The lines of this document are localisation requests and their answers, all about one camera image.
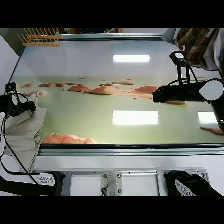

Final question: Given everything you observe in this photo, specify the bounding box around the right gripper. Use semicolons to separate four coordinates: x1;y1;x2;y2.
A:
152;84;201;104

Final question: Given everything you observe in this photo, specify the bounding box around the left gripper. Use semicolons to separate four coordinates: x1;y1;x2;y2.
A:
4;98;37;118

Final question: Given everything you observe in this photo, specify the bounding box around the grey garment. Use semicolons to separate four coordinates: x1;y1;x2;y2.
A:
2;105;48;172

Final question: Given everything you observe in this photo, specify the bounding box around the checked shirt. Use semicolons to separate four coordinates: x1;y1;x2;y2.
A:
175;27;221;68

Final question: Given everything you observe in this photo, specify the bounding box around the white garment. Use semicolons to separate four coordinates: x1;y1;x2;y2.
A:
201;27;224;72

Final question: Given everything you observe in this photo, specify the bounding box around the wooden hanger rack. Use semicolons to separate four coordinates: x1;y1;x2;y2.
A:
17;27;65;48

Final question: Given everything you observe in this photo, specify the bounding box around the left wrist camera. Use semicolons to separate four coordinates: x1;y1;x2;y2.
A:
4;81;19;102

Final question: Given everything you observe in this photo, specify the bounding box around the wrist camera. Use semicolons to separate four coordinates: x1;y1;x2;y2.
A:
168;50;199;86
4;81;19;102

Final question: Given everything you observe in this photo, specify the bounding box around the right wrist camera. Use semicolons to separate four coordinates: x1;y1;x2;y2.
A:
168;50;199;86

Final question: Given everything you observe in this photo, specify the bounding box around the silver frame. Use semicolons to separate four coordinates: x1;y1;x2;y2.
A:
13;32;224;197

